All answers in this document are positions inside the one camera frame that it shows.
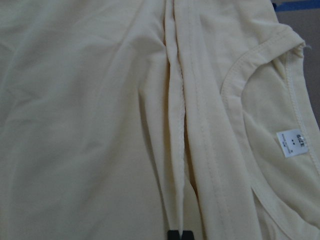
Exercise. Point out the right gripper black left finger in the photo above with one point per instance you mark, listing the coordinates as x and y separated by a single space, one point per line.
173 235

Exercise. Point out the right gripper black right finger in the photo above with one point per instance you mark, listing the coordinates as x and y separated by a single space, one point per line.
187 235

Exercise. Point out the cream long-sleeve printed shirt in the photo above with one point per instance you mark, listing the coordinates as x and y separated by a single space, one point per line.
124 119

